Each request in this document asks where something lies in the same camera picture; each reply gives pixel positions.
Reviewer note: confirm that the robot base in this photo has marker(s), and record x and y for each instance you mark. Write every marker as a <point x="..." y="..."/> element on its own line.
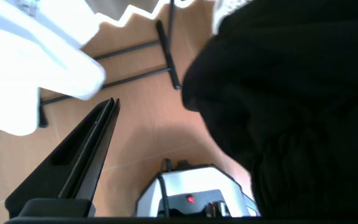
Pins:
<point x="197" y="180"/>

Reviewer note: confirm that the white curtain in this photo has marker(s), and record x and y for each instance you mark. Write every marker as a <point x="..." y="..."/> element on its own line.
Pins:
<point x="120" y="7"/>

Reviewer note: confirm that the white printed t-shirt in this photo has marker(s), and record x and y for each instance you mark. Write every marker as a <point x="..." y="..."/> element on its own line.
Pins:
<point x="26" y="62"/>

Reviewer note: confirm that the white laundry basket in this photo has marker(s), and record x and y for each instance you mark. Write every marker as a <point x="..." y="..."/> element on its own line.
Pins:
<point x="225" y="11"/>

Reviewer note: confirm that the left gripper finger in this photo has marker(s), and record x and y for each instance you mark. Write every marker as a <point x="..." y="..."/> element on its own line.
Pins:
<point x="42" y="186"/>

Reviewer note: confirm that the black garment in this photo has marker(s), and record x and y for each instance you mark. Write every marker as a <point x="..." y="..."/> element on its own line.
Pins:
<point x="291" y="109"/>

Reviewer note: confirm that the black clothes rack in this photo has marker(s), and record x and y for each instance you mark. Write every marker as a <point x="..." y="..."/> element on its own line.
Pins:
<point x="166" y="56"/>

